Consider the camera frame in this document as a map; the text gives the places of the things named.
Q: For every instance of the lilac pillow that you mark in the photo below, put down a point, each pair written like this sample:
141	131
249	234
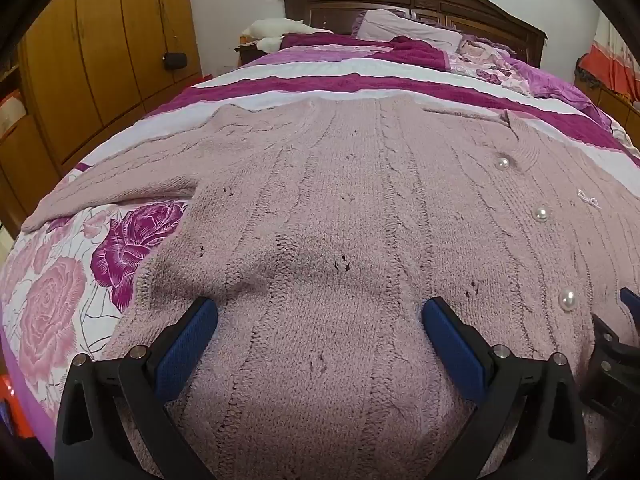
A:
400	27

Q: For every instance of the rose print bedsheet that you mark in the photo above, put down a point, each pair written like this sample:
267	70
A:
55	290

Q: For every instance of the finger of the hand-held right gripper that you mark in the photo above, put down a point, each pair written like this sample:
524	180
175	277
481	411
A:
632	304
607	340

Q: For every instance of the dark wooden nightstand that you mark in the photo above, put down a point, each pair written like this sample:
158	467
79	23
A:
249	54

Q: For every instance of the cream patterned curtain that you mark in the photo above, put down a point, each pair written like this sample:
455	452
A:
612	35

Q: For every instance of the purple floral quilt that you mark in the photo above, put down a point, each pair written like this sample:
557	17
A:
530	82

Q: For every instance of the brown wooden wardrobe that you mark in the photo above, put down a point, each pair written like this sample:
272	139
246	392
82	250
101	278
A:
90	50

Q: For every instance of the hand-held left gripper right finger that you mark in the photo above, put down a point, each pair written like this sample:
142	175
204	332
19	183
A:
452	345

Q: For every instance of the brown wooden cabinet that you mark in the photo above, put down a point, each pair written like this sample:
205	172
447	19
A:
625	115

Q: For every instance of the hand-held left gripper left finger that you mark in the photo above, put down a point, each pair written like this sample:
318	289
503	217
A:
187	345

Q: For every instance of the small black bag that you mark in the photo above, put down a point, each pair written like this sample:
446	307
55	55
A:
175	61

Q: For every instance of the orange red object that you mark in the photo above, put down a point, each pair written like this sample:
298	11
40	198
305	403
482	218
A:
12	410

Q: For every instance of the pale packet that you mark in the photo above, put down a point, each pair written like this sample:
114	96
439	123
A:
10	112

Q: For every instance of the magenta white striped blanket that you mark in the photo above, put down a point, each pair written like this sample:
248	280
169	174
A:
325	82

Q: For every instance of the pink knitted cardigan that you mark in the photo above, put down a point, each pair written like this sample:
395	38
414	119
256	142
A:
350	210

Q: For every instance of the orange striped cloth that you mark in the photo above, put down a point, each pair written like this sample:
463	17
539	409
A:
612	70

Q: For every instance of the white plush toy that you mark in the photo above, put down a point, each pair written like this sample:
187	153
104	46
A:
275	27

